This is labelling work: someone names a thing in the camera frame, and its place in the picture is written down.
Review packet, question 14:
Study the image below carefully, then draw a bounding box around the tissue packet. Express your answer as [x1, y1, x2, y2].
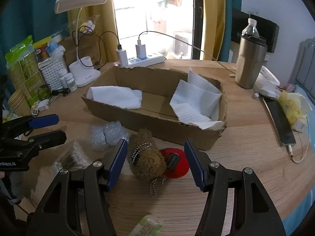
[129, 214, 163, 236]

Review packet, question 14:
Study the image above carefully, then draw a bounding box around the bubble wrap piece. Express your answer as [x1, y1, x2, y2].
[90, 121, 129, 151]

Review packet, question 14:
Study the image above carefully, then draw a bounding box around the brown plush bear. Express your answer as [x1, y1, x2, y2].
[127, 129, 167, 198]

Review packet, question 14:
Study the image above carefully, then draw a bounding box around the red plush ball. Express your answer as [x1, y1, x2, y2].
[160, 147, 190, 179]

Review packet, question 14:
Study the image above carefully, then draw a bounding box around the white textured cloth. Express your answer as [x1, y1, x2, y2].
[169, 69, 224, 130]

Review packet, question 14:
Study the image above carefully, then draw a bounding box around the cotton swab pack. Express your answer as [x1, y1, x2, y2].
[52, 141, 92, 175]

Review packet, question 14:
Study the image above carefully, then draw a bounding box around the white pill bottle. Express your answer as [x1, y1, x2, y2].
[64, 73, 77, 92]
[58, 68, 68, 89]

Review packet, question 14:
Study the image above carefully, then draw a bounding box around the green paper cup package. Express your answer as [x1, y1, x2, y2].
[5, 35, 46, 106]

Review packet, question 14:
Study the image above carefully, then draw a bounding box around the white perforated basket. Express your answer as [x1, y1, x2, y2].
[38, 56, 67, 91]

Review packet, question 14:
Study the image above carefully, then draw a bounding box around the white desk lamp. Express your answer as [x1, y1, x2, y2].
[55, 0, 107, 87]

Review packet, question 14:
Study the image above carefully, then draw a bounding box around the black smartphone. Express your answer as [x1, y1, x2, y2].
[262, 97, 296, 147]

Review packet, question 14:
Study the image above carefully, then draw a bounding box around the yellow plastic bag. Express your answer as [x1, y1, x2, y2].
[278, 92, 312, 133]

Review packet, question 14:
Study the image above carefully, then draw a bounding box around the white charger left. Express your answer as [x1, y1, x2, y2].
[116, 44, 129, 67]

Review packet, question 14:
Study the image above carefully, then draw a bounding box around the white charger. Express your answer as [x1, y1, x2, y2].
[116, 44, 129, 67]
[136, 39, 147, 60]

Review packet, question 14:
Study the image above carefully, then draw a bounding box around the white power strip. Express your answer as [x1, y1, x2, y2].
[120, 53, 165, 68]

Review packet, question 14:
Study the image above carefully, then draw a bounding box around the white lidded container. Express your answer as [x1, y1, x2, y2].
[253, 65, 281, 100]

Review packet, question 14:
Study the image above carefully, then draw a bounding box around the white charger right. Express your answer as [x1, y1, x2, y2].
[136, 39, 147, 60]

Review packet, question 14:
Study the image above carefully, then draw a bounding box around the brown cardboard box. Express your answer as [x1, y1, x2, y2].
[82, 67, 224, 151]

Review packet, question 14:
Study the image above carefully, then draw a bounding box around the grey bed headboard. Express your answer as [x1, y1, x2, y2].
[289, 38, 314, 93]

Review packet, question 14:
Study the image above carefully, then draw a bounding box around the steel travel tumbler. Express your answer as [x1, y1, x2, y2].
[235, 34, 268, 89]

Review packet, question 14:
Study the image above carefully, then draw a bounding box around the black computer monitor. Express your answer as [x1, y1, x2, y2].
[250, 14, 279, 53]

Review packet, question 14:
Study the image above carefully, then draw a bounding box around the clear water bottle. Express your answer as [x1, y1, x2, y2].
[241, 18, 259, 37]

